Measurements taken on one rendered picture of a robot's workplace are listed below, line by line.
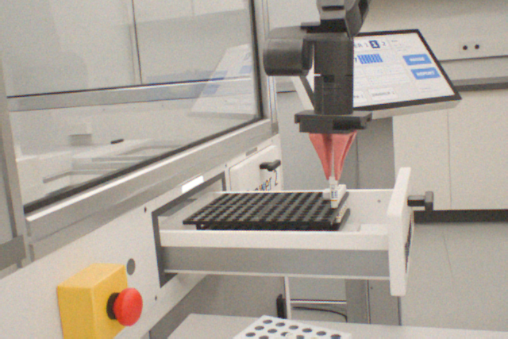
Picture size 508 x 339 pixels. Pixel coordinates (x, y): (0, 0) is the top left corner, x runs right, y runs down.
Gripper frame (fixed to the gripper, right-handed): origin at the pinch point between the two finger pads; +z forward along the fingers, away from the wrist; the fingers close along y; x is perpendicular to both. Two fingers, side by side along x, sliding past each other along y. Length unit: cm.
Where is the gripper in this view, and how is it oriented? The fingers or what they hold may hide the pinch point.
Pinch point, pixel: (332, 174)
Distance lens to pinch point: 84.5
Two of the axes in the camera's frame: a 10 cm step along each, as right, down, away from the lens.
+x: -3.8, 1.8, -9.1
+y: -9.2, -0.5, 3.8
